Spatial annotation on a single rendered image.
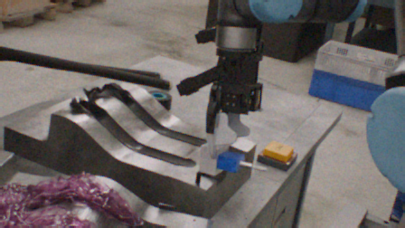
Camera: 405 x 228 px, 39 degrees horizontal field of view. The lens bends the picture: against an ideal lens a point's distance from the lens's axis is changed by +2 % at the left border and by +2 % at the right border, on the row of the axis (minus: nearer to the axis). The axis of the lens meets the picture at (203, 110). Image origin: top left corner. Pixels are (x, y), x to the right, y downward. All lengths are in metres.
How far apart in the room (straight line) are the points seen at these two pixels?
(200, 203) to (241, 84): 0.24
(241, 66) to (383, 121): 0.46
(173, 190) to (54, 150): 0.29
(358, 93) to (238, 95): 3.26
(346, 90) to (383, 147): 3.64
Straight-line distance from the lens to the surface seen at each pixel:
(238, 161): 1.08
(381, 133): 0.64
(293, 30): 5.01
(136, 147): 1.21
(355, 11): 1.03
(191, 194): 1.08
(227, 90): 1.04
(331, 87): 4.29
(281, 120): 1.67
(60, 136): 1.22
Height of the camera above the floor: 1.43
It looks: 23 degrees down
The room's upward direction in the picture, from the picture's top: 8 degrees clockwise
